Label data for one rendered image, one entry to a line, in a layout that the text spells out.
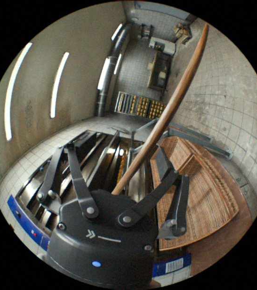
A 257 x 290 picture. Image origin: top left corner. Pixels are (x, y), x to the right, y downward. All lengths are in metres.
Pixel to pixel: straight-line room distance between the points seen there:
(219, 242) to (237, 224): 0.16
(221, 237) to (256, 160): 0.77
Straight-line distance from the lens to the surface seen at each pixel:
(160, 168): 0.17
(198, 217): 0.81
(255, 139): 1.25
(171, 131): 0.66
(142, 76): 5.45
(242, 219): 0.65
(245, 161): 1.23
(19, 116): 1.48
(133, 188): 0.94
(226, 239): 0.72
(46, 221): 0.83
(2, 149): 1.47
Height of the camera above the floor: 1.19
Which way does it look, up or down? 2 degrees down
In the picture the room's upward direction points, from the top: 77 degrees counter-clockwise
